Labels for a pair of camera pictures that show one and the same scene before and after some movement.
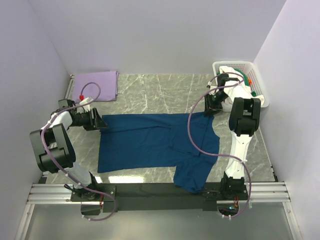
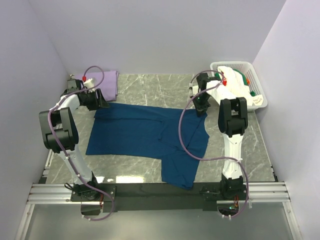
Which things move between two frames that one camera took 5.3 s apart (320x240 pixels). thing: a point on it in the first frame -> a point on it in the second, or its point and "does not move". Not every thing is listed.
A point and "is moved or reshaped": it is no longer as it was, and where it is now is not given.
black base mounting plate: x=151 y=196 does not move
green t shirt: x=245 y=80 does not move
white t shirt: x=234 y=89 does not move
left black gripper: x=99 y=123 -> x=100 y=102
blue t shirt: x=187 y=141 is moved or reshaped
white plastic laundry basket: x=254 y=79 does not move
